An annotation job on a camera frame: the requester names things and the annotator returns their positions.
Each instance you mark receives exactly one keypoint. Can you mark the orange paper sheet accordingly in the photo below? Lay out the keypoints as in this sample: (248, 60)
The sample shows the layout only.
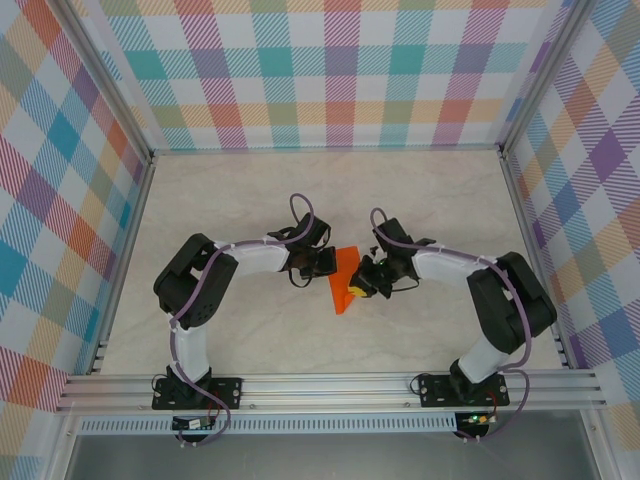
(342, 300)

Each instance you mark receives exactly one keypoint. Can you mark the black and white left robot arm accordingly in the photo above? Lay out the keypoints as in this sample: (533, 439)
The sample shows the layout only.
(195, 350)

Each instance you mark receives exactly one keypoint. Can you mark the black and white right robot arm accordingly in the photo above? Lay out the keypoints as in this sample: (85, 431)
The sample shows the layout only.
(482, 357)

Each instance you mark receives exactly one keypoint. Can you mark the grey metal sheet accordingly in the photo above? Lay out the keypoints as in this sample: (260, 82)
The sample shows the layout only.
(325, 460)

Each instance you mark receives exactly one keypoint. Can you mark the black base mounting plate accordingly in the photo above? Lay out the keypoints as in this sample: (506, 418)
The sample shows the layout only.
(435, 392)
(235, 387)

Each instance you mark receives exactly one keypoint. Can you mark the small circuit board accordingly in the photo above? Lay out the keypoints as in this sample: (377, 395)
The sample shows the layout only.
(477, 419)
(192, 424)

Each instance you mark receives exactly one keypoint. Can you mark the long aluminium frame bar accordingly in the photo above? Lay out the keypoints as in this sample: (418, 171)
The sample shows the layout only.
(325, 149)

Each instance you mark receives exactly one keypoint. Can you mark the wide aluminium mounting rail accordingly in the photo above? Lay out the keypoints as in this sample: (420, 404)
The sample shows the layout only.
(325, 392)

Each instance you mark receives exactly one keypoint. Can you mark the aluminium side frame rail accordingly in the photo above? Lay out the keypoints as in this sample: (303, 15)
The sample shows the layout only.
(136, 215)
(523, 215)

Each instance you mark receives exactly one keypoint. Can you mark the aluminium frame post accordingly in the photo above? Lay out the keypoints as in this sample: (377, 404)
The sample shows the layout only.
(602, 445)
(111, 80)
(60, 450)
(546, 75)

